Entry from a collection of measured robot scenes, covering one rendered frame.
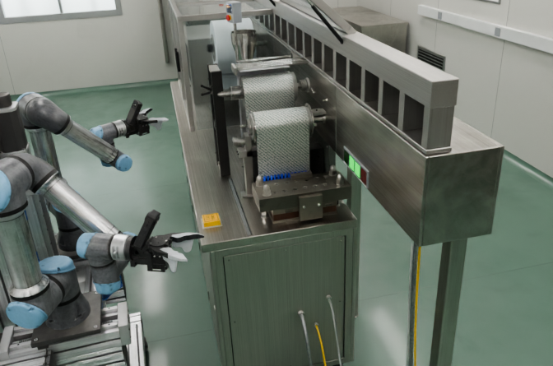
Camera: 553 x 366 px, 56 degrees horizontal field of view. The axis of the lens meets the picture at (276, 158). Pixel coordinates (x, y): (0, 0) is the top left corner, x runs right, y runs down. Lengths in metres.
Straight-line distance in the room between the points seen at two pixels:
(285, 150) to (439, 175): 0.90
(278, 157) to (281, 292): 0.59
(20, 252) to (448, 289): 1.37
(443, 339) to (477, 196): 0.62
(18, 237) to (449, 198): 1.26
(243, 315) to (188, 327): 0.80
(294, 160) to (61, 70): 5.92
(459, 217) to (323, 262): 0.81
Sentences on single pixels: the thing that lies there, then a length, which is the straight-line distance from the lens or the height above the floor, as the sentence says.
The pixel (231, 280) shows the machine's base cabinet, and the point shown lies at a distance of 2.23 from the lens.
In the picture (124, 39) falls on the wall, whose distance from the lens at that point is 7.72.
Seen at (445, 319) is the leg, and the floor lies 0.76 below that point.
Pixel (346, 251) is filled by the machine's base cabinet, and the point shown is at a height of 0.75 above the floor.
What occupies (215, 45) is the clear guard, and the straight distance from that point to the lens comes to 3.14.
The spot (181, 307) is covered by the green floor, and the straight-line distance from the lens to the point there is 3.25.
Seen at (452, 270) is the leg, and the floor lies 0.97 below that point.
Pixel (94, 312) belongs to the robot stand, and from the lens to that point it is 2.03.
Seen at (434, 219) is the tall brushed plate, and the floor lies 1.23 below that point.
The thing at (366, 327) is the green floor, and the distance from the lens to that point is 3.05.
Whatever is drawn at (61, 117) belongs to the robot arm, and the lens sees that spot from 2.21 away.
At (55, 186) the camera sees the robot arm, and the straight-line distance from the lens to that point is 1.71.
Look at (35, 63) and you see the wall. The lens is 7.92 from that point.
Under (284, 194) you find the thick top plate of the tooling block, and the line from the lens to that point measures 2.14.
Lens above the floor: 2.04
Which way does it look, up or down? 24 degrees down
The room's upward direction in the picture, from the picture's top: 3 degrees counter-clockwise
